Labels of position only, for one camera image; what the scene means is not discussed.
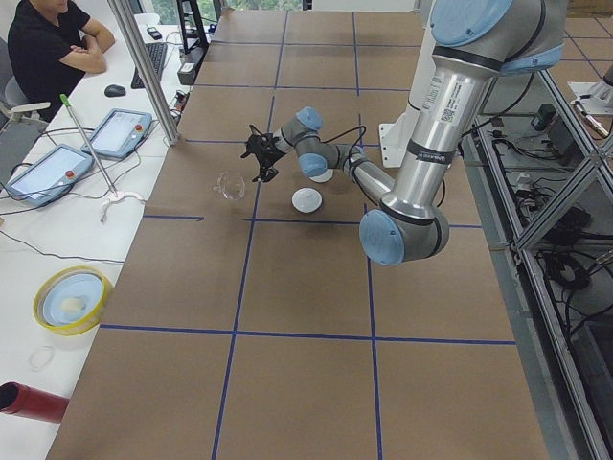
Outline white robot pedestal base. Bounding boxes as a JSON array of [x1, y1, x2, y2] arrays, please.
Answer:
[[379, 1, 436, 168]]

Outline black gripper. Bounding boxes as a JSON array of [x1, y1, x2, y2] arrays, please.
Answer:
[[240, 136, 285, 183]]

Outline person in black shirt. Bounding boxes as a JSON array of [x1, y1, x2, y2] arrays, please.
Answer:
[[8, 0, 115, 122]]

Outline black handheld device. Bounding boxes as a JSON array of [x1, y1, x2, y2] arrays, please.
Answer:
[[146, 27, 163, 40]]

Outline grey office chair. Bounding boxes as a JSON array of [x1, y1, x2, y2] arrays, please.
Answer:
[[1, 39, 47, 184]]

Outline blue teach pendant far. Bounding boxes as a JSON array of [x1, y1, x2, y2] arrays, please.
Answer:
[[89, 108, 152, 160]]

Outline metal rod green tip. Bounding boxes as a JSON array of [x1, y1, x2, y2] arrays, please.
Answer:
[[59, 93, 120, 198]]

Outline black keyboard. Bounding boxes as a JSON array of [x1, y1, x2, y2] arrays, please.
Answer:
[[130, 41, 169, 90]]

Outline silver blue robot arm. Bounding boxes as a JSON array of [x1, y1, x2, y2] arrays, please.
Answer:
[[244, 1, 568, 265]]

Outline red cylinder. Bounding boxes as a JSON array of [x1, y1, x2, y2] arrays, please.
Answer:
[[1, 382, 69, 424]]

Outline black computer mouse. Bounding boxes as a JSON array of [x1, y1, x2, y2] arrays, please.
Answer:
[[104, 84, 126, 98]]

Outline aluminium frame post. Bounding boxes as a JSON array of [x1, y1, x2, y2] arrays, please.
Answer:
[[107, 0, 179, 146]]

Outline white enamel cup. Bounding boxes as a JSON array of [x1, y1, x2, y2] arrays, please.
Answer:
[[310, 169, 333, 183]]

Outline blue teach pendant near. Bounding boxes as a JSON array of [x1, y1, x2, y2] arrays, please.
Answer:
[[6, 144, 94, 206]]

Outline aluminium side frame rack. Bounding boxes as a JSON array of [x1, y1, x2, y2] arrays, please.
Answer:
[[462, 71, 612, 459]]

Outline white curved plastic piece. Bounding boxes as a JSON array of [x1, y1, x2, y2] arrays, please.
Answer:
[[100, 191, 146, 223]]

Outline clear rubber ring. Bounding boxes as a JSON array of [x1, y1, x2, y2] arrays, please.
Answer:
[[29, 345, 56, 371]]

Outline white round lid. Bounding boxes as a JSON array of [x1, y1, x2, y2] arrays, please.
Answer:
[[291, 188, 323, 214]]

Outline blue teach pendant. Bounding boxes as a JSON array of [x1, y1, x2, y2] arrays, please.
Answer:
[[6, 144, 94, 206], [89, 108, 152, 160]]

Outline clear plastic funnel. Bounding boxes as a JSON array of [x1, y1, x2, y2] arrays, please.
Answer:
[[214, 171, 245, 201]]

